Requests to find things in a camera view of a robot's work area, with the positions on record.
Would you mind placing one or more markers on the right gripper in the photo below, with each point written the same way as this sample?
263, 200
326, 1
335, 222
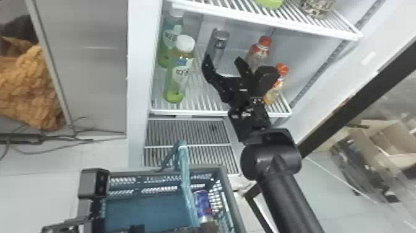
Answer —
239, 89

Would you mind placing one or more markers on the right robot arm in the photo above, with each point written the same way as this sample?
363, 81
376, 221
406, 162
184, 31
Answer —
286, 195

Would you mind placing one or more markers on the silver can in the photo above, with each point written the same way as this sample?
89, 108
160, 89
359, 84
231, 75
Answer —
217, 44

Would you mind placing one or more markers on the red-capped clear bottle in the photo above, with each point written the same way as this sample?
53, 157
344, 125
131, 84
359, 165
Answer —
274, 92
258, 53

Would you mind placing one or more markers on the green bottle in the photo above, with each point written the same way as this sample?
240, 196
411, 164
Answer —
178, 74
169, 39

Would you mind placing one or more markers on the green container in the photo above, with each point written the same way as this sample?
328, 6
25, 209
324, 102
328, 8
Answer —
269, 3

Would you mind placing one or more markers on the white fridge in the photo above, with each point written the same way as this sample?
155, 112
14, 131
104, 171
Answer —
141, 81

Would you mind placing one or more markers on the patterned snack packet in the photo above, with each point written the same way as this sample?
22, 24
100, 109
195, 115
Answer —
317, 7

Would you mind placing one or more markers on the fridge door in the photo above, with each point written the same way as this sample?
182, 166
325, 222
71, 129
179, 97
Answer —
357, 101

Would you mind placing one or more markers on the blue can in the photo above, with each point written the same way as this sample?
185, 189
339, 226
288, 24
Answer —
203, 205

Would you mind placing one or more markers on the blue basket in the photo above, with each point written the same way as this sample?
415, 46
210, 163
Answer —
152, 211

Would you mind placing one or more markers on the cardboard box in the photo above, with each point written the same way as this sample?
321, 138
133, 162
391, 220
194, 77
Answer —
390, 140

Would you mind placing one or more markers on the orange woven cloth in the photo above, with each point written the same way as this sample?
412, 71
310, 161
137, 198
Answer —
26, 87

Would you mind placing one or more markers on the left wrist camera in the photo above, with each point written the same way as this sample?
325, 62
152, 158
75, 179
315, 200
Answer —
94, 182

